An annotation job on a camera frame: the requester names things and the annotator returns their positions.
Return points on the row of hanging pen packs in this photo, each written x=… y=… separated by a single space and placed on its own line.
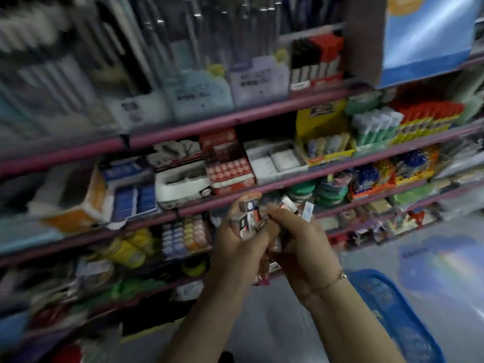
x=170 y=30

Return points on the pile of yellow packets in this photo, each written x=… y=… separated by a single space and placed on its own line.
x=130 y=247

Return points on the small white orange-tip packet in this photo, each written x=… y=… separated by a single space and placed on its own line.
x=290 y=204

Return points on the orange box of blue bottles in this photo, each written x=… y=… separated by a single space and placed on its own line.
x=370 y=181

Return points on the lilac pen display box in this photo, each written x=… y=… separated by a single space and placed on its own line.
x=259 y=83

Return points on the red patterned display box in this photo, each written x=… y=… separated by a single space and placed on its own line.
x=228 y=166

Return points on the yellow box of blue bottles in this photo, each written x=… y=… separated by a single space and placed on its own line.
x=416 y=164

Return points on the white open cardboard box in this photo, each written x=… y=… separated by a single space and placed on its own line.
x=276 y=160

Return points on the person's left thumb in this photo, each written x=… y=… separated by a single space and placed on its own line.
x=246 y=199

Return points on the person's left hand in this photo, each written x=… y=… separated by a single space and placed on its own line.
x=234 y=257

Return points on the pastel eraser display tray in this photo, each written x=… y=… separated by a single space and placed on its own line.
x=185 y=236

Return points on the row of red-cap glue sticks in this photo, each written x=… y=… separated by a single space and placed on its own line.
x=427 y=115

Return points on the person's right fingers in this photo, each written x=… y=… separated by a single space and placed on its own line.
x=278 y=213

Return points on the person's left forearm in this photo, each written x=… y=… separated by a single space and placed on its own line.
x=208 y=328

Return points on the row of green-white glue sticks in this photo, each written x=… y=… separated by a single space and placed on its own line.
x=376 y=126

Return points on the black-white printed box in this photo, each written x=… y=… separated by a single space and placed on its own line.
x=174 y=153

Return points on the small white eraser packet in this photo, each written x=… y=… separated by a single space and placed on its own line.
x=307 y=212

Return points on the yellow correction pen display box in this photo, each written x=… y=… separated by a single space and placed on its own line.
x=321 y=120

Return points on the person's right hand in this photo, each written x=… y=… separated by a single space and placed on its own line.
x=306 y=257

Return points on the small pink red packet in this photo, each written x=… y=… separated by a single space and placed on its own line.
x=262 y=279

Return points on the blue plastic shopping basket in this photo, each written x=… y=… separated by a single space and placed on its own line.
x=393 y=313

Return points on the orange and white box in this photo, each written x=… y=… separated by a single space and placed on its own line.
x=68 y=207

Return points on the light blue pen display box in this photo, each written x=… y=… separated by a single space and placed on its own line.
x=198 y=96

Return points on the red and black marker display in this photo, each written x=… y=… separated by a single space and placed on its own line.
x=317 y=60

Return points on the blue eraser display box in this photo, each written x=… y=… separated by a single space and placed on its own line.
x=130 y=194

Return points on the white and black display box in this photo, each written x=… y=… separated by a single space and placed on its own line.
x=181 y=187

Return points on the small white red-label boxes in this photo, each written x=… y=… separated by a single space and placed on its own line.
x=250 y=217

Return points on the blue paper sign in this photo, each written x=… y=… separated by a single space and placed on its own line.
x=427 y=37

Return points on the white pen display box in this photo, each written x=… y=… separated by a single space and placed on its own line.
x=140 y=111

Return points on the stack of green tape rolls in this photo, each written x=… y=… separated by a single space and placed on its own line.
x=331 y=192

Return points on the person's right forearm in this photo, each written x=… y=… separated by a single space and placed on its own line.
x=348 y=328

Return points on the pink metal shelf rack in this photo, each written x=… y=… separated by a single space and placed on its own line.
x=181 y=130

